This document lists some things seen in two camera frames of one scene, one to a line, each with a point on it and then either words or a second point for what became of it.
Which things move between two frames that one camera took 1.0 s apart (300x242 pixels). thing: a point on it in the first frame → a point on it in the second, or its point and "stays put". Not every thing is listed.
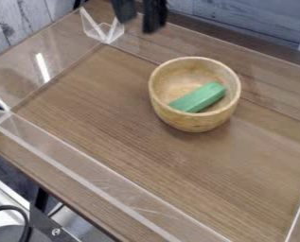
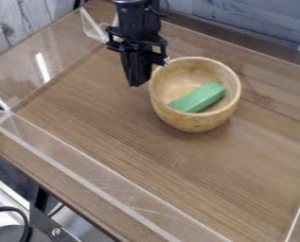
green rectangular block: x=200 y=98 stays put
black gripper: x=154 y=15 → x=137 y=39
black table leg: x=42 y=199 stays put
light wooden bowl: x=195 y=93 stays put
